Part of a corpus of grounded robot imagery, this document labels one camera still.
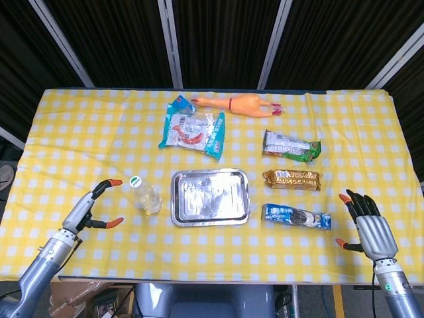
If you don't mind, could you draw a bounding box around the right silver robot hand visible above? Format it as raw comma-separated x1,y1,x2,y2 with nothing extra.
335,189,399,260

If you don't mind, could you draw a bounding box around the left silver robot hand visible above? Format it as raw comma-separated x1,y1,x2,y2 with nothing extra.
62,178,125,235

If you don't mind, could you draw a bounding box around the clear plastic bottle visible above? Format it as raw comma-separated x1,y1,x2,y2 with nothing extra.
129,176,164,217

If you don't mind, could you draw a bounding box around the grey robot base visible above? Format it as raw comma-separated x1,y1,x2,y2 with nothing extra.
134,283,276,318

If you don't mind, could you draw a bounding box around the metal tray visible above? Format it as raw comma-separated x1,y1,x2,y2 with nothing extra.
170,168,250,228

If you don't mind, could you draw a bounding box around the yellow white checkered tablecloth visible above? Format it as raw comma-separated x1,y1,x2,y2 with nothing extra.
0,87,424,286

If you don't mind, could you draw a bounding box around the blue cookie packet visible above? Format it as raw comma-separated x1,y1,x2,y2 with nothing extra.
262,203,333,231

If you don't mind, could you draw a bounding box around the cardboard box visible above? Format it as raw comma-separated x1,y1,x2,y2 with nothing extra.
48,281,133,318

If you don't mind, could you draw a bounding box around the gold biscuit packet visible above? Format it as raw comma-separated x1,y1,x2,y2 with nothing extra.
262,169,323,192

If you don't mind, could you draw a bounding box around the green white snack packet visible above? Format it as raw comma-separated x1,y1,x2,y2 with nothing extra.
262,129,323,164

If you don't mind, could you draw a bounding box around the teal clear sausage snack bag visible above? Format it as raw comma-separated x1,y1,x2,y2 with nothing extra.
158,95,227,163

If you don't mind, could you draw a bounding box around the yellow rubber chicken toy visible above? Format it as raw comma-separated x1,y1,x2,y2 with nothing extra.
191,93,286,119

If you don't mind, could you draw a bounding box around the black cable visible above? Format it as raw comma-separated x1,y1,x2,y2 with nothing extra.
370,261,380,318

